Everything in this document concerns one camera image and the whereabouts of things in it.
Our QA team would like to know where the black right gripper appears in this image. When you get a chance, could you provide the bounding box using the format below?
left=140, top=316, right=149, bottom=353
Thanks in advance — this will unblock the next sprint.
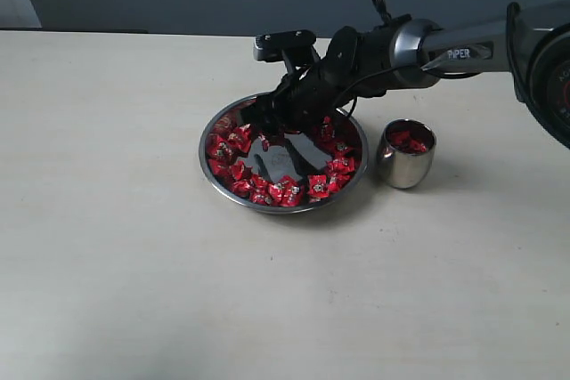
left=240, top=26, right=392, bottom=144

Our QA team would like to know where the red candy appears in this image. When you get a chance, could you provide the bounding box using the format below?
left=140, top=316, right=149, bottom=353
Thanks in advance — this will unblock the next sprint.
left=230, top=179, right=255, bottom=198
left=208, top=158, right=232, bottom=178
left=403, top=139, right=428, bottom=154
left=388, top=131, right=412, bottom=151
left=267, top=177, right=292, bottom=206
left=327, top=157, right=355, bottom=175
left=307, top=174, right=330, bottom=200

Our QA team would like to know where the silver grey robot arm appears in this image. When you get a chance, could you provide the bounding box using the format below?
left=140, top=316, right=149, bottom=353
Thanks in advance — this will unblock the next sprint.
left=241, top=0, right=569, bottom=144

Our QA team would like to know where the round stainless steel plate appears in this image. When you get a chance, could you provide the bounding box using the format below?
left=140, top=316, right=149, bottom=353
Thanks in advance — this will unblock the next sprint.
left=199, top=96, right=369, bottom=214

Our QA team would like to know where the stainless steel cup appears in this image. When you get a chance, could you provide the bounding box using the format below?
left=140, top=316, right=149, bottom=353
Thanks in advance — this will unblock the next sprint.
left=376, top=118, right=436, bottom=190

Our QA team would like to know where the black cable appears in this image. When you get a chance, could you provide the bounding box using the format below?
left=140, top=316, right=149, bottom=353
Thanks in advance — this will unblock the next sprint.
left=302, top=0, right=535, bottom=118

